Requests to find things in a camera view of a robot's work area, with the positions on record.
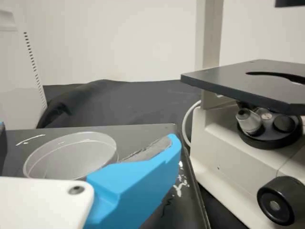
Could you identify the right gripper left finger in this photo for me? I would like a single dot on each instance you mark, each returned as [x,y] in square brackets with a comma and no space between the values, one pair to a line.
[2,133]

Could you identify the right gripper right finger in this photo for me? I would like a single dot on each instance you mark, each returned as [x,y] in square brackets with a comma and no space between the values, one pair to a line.
[133,181]

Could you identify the petri dish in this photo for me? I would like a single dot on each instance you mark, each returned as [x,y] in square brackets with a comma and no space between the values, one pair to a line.
[71,152]

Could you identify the black platform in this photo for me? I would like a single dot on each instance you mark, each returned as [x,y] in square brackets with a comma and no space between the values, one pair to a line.
[143,133]

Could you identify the white incubator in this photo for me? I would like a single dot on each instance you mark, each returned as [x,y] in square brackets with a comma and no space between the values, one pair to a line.
[16,71]

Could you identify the cream microscope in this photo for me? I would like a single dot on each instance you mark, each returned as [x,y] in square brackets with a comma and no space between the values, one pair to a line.
[228,152]

